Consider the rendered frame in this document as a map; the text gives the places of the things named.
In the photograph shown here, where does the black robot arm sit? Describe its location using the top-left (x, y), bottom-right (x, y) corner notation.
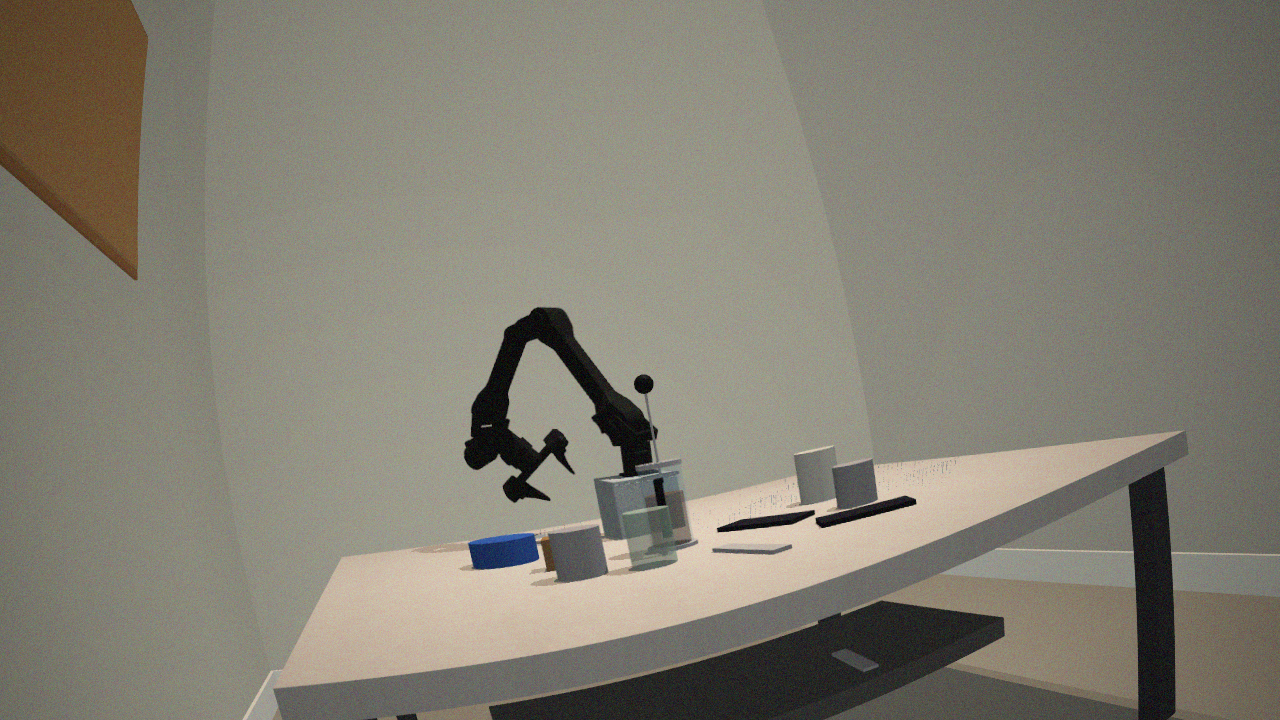
top-left (465, 307), bottom-right (653, 477)

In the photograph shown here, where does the brown cube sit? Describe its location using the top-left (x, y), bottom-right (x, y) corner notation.
top-left (540, 536), bottom-right (556, 571)

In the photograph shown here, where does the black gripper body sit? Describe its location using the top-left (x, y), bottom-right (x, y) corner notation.
top-left (503, 429), bottom-right (570, 503)

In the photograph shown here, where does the grey flat bar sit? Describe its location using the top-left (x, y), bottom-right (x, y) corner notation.
top-left (832, 650), bottom-right (879, 673)
top-left (712, 543), bottom-right (792, 555)

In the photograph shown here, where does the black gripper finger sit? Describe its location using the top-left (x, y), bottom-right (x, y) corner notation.
top-left (520, 482), bottom-right (550, 501)
top-left (554, 448), bottom-right (575, 474)

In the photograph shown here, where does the dark grey flat rectangular mat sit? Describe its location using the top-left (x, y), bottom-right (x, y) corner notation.
top-left (817, 495), bottom-right (916, 528)
top-left (717, 510), bottom-right (815, 532)

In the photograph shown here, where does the blue short cylinder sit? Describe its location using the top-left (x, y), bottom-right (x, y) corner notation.
top-left (468, 533), bottom-right (539, 569)

